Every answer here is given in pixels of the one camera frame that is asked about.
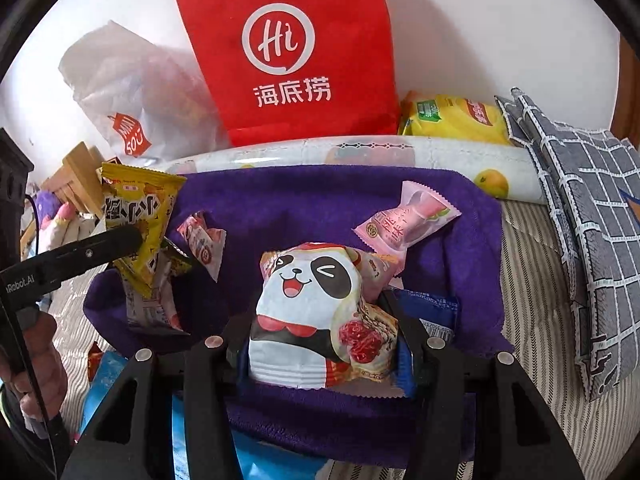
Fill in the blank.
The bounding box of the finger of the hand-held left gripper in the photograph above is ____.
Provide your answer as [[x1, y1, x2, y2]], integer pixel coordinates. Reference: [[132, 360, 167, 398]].
[[22, 224, 145, 281]]

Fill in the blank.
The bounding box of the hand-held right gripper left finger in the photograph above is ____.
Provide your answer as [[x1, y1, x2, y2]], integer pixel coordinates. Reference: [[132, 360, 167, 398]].
[[60, 310, 261, 480]]

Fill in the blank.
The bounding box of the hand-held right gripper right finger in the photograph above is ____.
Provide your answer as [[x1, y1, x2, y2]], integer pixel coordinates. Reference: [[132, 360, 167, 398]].
[[375, 290, 586, 480]]

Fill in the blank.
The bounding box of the yellow brown snack packet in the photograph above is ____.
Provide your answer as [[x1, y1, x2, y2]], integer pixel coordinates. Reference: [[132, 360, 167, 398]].
[[100, 162, 184, 301]]

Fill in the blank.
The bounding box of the panda print snack packet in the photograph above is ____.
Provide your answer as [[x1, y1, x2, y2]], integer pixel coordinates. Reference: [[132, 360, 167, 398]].
[[248, 242, 401, 392]]

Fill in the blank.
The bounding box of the person's left hand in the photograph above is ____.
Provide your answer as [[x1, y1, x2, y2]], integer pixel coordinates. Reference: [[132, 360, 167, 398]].
[[0, 310, 69, 423]]

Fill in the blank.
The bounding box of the dark blue snack packet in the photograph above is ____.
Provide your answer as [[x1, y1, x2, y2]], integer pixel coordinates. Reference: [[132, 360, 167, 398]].
[[397, 289, 460, 347]]

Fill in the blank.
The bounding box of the wooden rack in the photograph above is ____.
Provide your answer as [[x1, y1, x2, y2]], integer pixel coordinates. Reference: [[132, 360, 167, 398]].
[[50, 142, 108, 216]]

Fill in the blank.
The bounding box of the pale white snack packet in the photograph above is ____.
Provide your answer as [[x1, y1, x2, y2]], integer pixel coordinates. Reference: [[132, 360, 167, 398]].
[[122, 250, 190, 337]]

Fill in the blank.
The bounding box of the blue tissue pack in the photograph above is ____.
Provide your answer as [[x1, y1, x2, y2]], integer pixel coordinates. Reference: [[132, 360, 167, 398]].
[[79, 350, 328, 480]]

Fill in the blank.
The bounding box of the small red white snack packet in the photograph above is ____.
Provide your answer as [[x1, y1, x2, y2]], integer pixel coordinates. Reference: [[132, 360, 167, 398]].
[[177, 210, 227, 283]]

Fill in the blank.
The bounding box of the small orange snack packet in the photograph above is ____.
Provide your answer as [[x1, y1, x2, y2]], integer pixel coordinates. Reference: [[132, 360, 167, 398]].
[[87, 342, 105, 382]]

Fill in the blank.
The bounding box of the pink twisted-end snack packet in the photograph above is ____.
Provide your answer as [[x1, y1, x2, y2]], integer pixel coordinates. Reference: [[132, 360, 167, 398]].
[[352, 181, 462, 261]]

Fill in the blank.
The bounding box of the white plastic bag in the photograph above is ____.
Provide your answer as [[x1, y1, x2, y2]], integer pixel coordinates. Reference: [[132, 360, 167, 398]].
[[57, 20, 231, 166]]

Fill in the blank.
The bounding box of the purple towel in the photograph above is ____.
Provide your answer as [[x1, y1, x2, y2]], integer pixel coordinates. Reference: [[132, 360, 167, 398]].
[[82, 165, 516, 471]]

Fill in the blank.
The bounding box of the rolled fruit print mat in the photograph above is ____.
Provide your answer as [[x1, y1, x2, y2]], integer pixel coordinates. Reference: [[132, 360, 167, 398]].
[[160, 135, 551, 206]]

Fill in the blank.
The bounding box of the grey checked cloth bag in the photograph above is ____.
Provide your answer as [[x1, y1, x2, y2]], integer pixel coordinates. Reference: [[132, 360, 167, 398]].
[[495, 87, 640, 403]]

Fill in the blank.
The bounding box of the yellow chips bag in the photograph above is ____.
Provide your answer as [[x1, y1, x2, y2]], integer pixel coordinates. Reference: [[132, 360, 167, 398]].
[[399, 91, 512, 146]]

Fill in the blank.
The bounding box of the red paper bag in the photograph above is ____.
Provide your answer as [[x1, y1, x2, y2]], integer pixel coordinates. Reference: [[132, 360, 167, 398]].
[[174, 0, 401, 148]]

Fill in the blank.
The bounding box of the wooden headboard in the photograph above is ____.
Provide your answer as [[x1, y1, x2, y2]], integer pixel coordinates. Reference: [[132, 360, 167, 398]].
[[610, 35, 640, 146]]

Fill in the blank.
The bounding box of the black cable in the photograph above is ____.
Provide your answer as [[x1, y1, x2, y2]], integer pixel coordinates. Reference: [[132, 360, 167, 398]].
[[22, 192, 76, 480]]

